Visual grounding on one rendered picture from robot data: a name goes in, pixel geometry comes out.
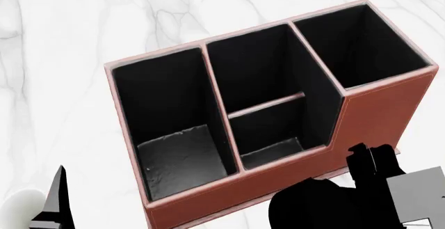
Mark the white rounded object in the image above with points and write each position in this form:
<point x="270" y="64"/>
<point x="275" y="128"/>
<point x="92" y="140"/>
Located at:
<point x="21" y="208"/>

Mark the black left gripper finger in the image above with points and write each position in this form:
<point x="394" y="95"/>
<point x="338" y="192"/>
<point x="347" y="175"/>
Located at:
<point x="60" y="195"/>

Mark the grey camera box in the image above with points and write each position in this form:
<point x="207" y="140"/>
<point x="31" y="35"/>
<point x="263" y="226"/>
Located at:
<point x="417" y="197"/>

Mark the brown leather desk caddy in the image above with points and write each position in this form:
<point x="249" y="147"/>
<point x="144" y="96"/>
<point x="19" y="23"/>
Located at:
<point x="375" y="114"/>

